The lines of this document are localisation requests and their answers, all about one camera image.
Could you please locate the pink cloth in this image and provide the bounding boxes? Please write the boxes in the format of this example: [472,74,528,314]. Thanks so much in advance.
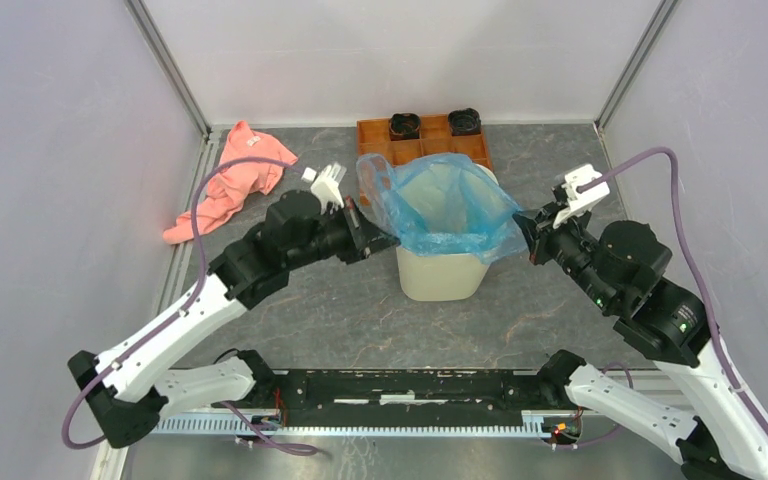
[196,121,298,235]

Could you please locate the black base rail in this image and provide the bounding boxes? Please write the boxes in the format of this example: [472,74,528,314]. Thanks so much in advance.
[236,369,576,428]

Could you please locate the wooden compartment tray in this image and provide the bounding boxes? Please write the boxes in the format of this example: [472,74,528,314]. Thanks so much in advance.
[356,114,494,171]

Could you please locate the black rolled sock right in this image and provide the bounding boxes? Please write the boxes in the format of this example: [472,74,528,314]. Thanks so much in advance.
[447,108,482,136]

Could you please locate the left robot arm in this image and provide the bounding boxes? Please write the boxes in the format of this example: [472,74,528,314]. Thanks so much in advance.
[67,190,399,448]

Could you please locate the beige plastic trash bin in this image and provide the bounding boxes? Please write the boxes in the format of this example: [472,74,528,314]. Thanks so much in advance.
[396,165,498,302]

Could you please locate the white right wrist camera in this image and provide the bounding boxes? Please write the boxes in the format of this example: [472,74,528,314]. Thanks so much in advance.
[552,163,610,229]

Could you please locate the black rolled sock left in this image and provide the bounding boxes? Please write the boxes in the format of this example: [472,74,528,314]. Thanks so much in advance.
[388,113,421,141]

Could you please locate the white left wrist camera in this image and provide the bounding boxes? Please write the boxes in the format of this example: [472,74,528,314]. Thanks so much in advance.
[302,163,347,214]

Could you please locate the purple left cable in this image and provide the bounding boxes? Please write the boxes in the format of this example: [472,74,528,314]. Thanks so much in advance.
[60,156,306,452]

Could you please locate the blue plastic trash bag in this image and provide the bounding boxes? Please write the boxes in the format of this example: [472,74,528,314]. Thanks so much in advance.
[356,153,528,264]

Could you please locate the black rolled sock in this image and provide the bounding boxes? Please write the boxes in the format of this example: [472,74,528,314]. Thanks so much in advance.
[388,113,421,141]
[447,108,482,136]

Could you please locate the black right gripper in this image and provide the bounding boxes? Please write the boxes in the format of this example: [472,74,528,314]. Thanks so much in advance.
[511,196,617,308]

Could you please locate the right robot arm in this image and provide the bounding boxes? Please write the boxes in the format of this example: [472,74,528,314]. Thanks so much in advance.
[514,205,768,479]

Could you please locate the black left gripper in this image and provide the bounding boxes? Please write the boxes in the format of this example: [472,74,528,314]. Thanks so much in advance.
[287,196,402,271]

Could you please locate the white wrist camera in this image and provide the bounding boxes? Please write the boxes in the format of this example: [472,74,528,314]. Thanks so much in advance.
[302,163,347,214]
[552,163,610,229]

